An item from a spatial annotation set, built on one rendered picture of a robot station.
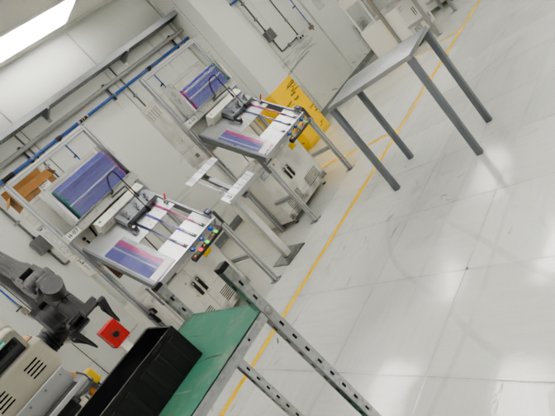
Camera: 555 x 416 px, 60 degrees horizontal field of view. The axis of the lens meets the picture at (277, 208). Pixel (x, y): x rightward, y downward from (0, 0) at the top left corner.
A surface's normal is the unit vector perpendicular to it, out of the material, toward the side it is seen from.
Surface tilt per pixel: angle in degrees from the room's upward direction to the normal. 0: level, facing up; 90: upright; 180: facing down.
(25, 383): 98
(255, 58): 90
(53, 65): 90
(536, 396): 0
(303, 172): 90
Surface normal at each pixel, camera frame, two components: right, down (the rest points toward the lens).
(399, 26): -0.50, 0.66
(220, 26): 0.57, -0.24
